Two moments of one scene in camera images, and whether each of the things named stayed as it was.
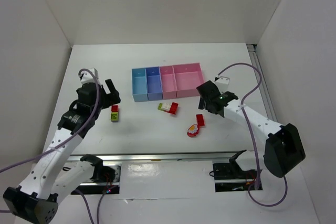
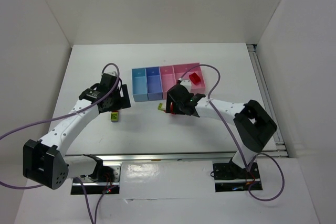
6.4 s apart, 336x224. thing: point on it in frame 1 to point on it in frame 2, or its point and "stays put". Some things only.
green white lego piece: [164, 106] stays put
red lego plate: [200, 121] to [195, 78]
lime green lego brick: [114, 116] stays put
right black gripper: [206, 94] to [169, 103]
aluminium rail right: [264, 87] stays put
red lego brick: [174, 108] stays put
